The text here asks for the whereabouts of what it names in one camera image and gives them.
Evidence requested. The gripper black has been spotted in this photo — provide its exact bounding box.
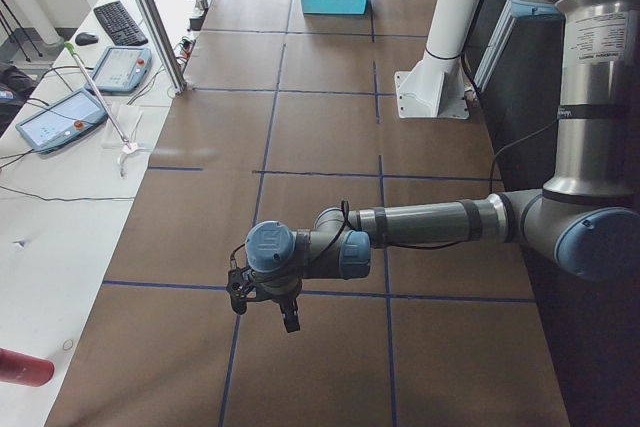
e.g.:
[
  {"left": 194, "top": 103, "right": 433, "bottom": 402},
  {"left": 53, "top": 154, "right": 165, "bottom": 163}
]
[{"left": 255, "top": 278, "right": 302, "bottom": 333}]

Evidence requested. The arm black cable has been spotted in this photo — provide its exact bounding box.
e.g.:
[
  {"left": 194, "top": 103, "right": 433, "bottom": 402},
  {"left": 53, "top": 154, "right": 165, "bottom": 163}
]
[{"left": 229, "top": 116, "right": 566, "bottom": 273}]

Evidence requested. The lower teach pendant tablet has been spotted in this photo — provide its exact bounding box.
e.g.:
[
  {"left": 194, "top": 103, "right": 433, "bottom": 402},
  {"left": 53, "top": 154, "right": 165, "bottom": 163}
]
[{"left": 16, "top": 89, "right": 107, "bottom": 155}]

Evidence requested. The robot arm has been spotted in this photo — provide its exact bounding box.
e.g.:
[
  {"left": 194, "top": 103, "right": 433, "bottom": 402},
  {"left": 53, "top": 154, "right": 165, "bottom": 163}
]
[{"left": 227, "top": 0, "right": 639, "bottom": 332}]

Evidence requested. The black computer mouse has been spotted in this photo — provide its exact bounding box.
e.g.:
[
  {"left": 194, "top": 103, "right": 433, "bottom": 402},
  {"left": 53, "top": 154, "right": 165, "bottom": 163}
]
[{"left": 74, "top": 32, "right": 99, "bottom": 46}]

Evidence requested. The black computer keyboard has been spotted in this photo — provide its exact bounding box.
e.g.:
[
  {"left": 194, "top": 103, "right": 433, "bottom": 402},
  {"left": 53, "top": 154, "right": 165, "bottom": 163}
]
[{"left": 93, "top": 1, "right": 148, "bottom": 46}]

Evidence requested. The aluminium frame post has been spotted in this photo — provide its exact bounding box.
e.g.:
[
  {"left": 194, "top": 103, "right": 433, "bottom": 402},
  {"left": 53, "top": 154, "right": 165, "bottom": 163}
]
[{"left": 135, "top": 0, "right": 187, "bottom": 94}]

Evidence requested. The white camera pole base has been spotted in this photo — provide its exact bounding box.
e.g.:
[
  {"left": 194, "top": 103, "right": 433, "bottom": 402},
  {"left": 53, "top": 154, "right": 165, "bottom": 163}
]
[{"left": 394, "top": 0, "right": 479, "bottom": 120}]

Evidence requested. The teach pendant tablet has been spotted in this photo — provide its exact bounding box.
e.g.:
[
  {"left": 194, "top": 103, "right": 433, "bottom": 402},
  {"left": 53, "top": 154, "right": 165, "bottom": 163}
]
[
  {"left": 16, "top": 89, "right": 107, "bottom": 155},
  {"left": 90, "top": 46, "right": 152, "bottom": 95}
]

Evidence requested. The upper teach pendant tablet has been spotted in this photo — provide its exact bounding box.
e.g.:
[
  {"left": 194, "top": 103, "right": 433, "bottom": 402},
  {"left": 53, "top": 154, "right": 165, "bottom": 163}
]
[{"left": 90, "top": 46, "right": 152, "bottom": 95}]

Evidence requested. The red cylinder bottle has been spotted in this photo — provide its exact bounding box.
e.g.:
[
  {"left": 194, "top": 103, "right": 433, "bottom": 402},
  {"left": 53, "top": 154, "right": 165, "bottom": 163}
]
[{"left": 1, "top": 349, "right": 55, "bottom": 387}]

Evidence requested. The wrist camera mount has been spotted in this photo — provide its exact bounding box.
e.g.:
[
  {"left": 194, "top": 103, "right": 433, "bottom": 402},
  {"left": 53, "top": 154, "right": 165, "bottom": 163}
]
[{"left": 226, "top": 267, "right": 261, "bottom": 315}]

